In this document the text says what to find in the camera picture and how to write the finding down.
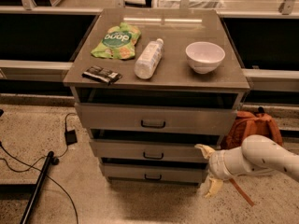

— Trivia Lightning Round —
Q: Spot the black power adapter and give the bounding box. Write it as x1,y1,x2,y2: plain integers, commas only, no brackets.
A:
64,130,78,146

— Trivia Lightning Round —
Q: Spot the orange backpack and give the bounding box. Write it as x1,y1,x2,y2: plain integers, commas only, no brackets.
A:
221,107,283,149

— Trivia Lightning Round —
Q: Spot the black snack bar wrapper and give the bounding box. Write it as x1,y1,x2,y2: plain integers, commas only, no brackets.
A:
82,65,122,85

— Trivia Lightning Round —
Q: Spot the black metal pole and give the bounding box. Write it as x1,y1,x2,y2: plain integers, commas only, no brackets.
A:
20,151,54,224

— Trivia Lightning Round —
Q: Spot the grey top drawer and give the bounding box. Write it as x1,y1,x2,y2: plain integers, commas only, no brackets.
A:
75,103,236,135

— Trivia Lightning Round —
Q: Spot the green snack bag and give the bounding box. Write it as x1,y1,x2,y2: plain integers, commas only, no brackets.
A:
91,22,141,60

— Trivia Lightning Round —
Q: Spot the clear plastic water bottle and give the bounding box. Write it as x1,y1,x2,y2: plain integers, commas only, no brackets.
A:
135,38,164,79

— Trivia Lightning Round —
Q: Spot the grey drawer cabinet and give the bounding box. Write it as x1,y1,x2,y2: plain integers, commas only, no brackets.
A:
63,7,251,187

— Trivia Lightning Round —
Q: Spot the black cable on floor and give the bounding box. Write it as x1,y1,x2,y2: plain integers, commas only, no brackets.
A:
0,112,79,224

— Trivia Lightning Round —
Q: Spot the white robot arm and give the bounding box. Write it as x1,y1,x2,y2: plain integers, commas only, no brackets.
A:
194,134,299,198

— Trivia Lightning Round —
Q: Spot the white bowl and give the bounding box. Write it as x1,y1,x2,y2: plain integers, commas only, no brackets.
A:
185,41,225,74

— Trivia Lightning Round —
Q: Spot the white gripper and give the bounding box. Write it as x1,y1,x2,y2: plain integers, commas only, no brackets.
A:
194,144,232,198

